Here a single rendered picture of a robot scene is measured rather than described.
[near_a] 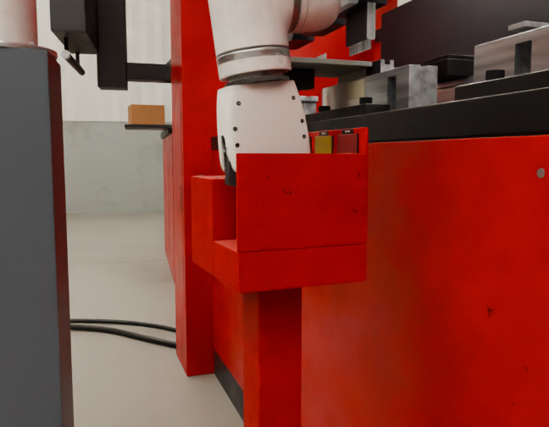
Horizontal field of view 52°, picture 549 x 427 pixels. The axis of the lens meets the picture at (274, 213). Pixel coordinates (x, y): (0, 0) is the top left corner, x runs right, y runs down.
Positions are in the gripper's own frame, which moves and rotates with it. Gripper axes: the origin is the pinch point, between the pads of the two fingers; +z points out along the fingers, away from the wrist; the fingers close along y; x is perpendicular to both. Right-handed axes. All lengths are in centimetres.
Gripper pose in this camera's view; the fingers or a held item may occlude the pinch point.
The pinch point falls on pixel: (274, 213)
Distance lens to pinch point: 66.2
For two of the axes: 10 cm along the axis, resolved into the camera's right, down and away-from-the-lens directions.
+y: -9.1, 1.7, -3.8
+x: 3.9, 0.6, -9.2
